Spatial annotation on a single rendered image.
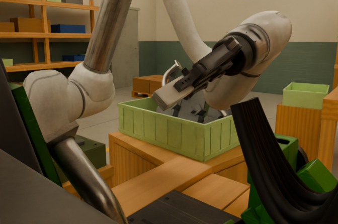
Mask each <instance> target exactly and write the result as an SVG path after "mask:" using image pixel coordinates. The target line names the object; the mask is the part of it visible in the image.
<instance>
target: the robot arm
mask: <svg viewBox="0 0 338 224"><path fill-rule="evenodd" d="M131 2H132V0H102V1H101V4H100V8H99V11H98V14H97V18H96V21H95V25H94V28H93V32H92V35H91V38H90V42H89V45H88V49H87V52H86V55H85V58H84V61H83V62H81V63H79V64H78V65H77V66H76V67H75V69H74V70H73V72H72V73H71V75H70V76H69V78H68V79H67V78H66V77H65V76H64V75H63V74H62V73H61V72H58V71H56V70H40V71H35V72H31V73H30V74H29V75H28V76H27V77H26V78H25V80H24V83H23V87H24V89H25V92H26V94H27V97H28V99H29V102H30V104H31V107H32V110H33V112H34V115H35V117H36V120H37V122H38V125H39V128H40V130H41V133H42V135H43V137H44V136H46V135H48V134H50V133H52V132H54V131H56V130H58V129H60V128H62V127H64V126H66V125H68V124H70V123H72V122H74V121H75V120H76V119H82V118H86V117H89V116H92V115H95V114H97V113H100V112H102V111H104V110H105V109H106V108H108V107H109V106H110V105H111V103H112V102H113V100H114V98H115V86H114V84H113V76H112V73H111V71H110V69H109V68H110V65H111V62H112V59H113V56H114V53H115V50H116V47H117V44H118V41H119V38H120V35H121V32H122V29H123V26H124V23H125V20H126V17H127V14H128V11H129V8H130V5H131ZM163 3H164V5H165V8H166V10H167V13H168V15H169V17H170V20H171V22H172V25H173V27H174V29H175V32H176V34H177V37H178V39H179V41H180V43H181V45H182V47H183V49H184V51H185V52H186V54H187V55H188V56H189V58H190V59H191V60H192V61H193V63H194V64H193V66H192V69H191V70H188V69H187V68H186V67H185V68H184V69H183V70H182V71H181V73H182V74H183V75H184V76H185V77H184V76H183V75H182V76H180V77H178V78H176V79H175V80H173V81H171V82H170V83H168V84H166V85H165V86H163V87H161V88H159V89H158V90H156V91H154V93H153V94H152V96H151V98H152V99H153V100H154V101H155V102H156V104H157V105H158V106H159V107H160V108H161V109H162V110H163V111H165V110H166V109H168V108H169V107H171V106H172V105H174V104H175V103H177V102H178V101H180V100H181V99H183V98H184V99H186V98H188V97H189V98H191V97H192V96H193V95H194V94H195V93H197V92H198V91H200V90H202V89H203V95H204V99H205V101H206V103H207V104H208V105H209V106H211V107H212V108H214V109H218V110H227V109H230V106H231V105H234V104H237V103H239V102H240V101H241V100H243V99H244V98H245V97H246V96H247V95H248V93H249V92H250V91H251V90H252V88H253V87H254V86H255V84H256V83H257V81H258V78H259V77H260V75H261V74H262V73H263V71H264V70H265V69H266V68H267V67H268V66H269V65H270V63H271V62H272V61H273V60H274V59H275V58H276V57H277V56H278V55H279V54H280V53H281V50H282V49H283V48H284V47H285V46H286V45H287V44H288V42H289V40H290V37H291V34H292V24H291V21H290V19H289V18H287V17H286V16H284V15H283V14H282V13H280V12H279V11H264V12H260V13H257V14H254V15H252V16H250V17H249V18H247V19H246V20H244V21H243V22H242V23H241V24H240V25H239V26H237V27H236V28H235V29H233V30H231V31H229V32H227V34H226V35H225V36H224V37H223V39H221V40H219V41H218V42H217V43H216V44H215V45H214V46H213V48H212V49H211V48H210V47H208V46H207V45H206V44H205V43H204V42H203V41H202V40H201V38H200V36H199V35H198V32H197V30H196V27H195V25H194V22H193V19H192V16H191V13H190V10H189V7H188V4H187V1H186V0H163Z"/></svg>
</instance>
